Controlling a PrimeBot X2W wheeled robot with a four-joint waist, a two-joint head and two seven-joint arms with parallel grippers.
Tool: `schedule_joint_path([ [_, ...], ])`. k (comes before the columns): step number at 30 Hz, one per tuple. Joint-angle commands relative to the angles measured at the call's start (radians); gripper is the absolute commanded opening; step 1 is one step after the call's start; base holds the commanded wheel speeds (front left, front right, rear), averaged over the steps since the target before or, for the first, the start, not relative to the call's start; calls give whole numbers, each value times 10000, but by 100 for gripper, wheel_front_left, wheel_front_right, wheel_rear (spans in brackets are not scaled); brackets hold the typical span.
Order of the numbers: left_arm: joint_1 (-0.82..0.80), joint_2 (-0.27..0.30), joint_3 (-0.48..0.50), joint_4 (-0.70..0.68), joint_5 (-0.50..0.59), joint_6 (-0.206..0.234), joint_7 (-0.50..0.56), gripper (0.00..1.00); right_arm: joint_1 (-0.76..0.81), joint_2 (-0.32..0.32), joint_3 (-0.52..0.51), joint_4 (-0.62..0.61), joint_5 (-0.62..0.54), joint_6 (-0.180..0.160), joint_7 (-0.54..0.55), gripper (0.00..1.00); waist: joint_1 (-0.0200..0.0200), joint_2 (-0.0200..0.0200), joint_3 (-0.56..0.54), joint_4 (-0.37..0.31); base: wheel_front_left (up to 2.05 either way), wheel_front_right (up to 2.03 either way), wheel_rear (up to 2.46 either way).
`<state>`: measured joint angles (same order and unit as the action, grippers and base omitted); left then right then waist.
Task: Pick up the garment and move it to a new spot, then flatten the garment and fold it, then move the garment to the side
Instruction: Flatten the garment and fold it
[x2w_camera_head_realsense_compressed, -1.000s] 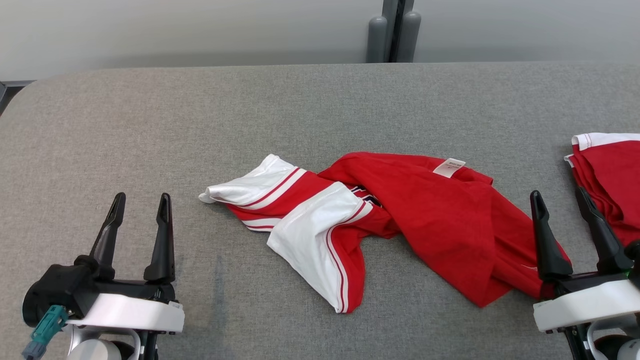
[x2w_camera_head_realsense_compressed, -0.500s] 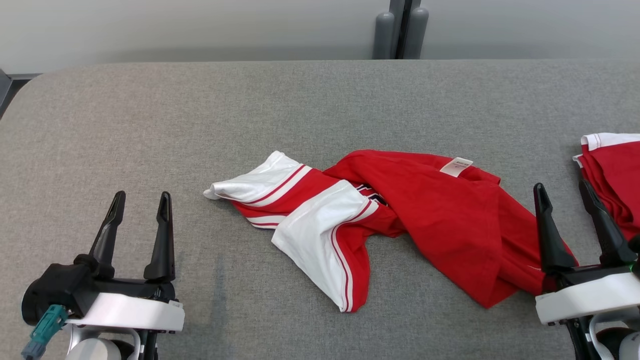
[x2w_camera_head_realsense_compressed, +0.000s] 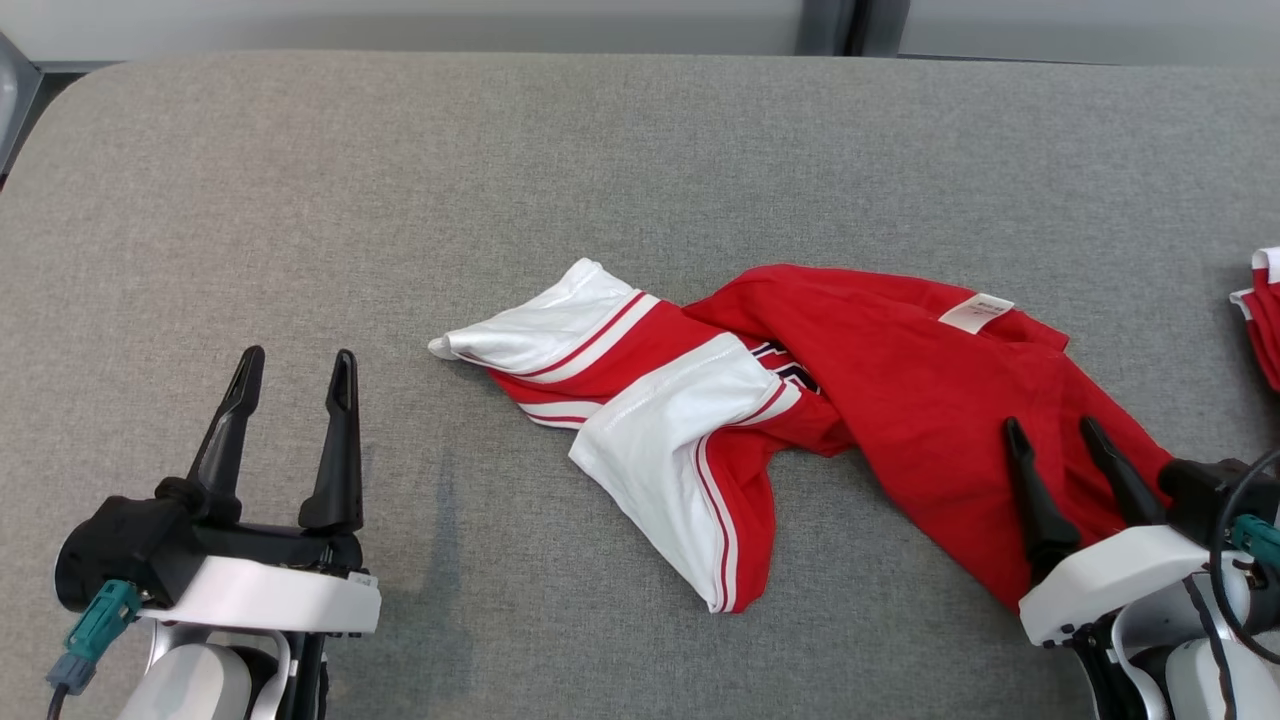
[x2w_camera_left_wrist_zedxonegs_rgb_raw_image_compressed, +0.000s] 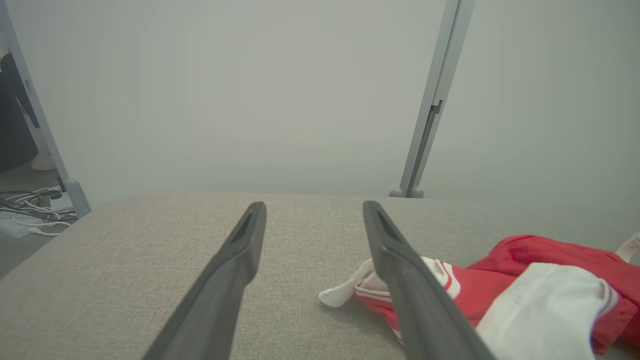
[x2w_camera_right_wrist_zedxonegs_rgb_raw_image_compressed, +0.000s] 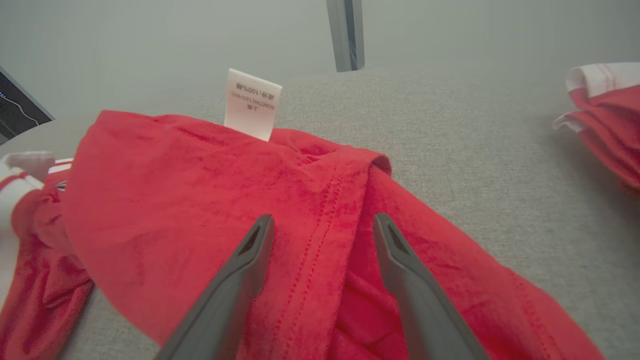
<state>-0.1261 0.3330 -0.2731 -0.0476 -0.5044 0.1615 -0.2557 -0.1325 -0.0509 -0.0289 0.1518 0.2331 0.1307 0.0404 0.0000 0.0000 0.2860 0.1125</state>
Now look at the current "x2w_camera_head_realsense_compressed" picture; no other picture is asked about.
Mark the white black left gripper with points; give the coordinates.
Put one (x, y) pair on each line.
(270, 595)

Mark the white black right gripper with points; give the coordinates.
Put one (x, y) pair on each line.
(1110, 575)

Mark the red white sports jersey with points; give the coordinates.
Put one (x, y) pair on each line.
(900, 400)

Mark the red shorts with white trim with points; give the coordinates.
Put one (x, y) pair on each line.
(1265, 320)

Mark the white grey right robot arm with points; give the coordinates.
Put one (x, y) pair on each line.
(1190, 680)

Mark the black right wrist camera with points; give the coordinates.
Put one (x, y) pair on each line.
(1195, 495)

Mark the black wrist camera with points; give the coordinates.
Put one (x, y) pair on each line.
(1195, 495)
(125, 545)

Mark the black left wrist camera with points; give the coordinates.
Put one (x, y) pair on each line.
(125, 545)

